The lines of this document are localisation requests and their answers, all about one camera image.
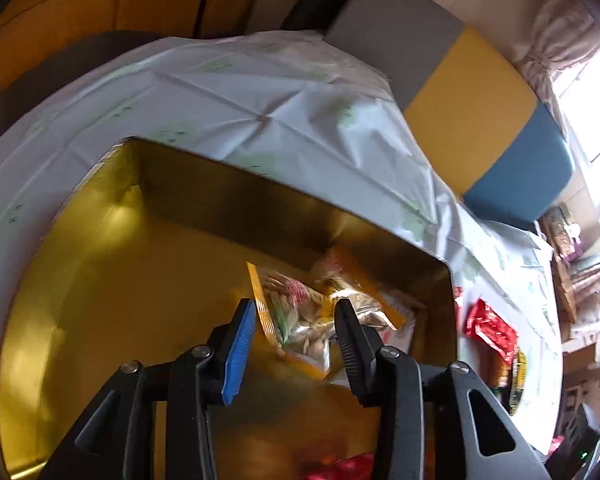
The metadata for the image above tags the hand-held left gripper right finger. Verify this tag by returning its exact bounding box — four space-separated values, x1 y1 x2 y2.
332 299 553 480

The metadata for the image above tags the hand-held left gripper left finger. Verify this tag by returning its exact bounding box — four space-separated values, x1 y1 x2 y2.
40 299 258 480

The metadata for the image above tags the orange-edged clear nut packet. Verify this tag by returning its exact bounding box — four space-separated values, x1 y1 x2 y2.
312 245 406 331
246 261 341 378

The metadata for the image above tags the gold tin box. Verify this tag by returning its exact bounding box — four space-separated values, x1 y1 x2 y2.
0 136 456 480

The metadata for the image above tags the large yellow snack packet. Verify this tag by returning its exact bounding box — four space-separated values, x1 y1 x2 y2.
495 347 528 416

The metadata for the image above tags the white snack packet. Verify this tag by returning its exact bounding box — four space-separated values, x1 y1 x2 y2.
380 287 426 356

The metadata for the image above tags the dark red patterned snack packet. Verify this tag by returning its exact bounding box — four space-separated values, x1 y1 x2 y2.
300 452 376 480

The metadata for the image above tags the shiny red snack packet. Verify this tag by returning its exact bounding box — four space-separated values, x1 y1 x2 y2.
462 297 520 361

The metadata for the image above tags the blue seat cushion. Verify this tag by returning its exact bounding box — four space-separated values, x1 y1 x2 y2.
462 102 576 233

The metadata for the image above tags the yellow seat cushion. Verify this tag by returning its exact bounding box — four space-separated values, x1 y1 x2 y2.
402 27 538 196

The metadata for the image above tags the white green-print tablecloth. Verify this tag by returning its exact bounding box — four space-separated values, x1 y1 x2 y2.
0 30 563 456

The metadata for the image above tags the grey seat cushion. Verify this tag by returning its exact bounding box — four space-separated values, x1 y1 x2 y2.
325 0 466 111

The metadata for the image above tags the window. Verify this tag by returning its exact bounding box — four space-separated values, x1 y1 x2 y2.
550 45 600 211

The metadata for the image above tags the beige curtain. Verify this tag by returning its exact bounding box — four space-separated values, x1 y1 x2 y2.
510 0 600 106

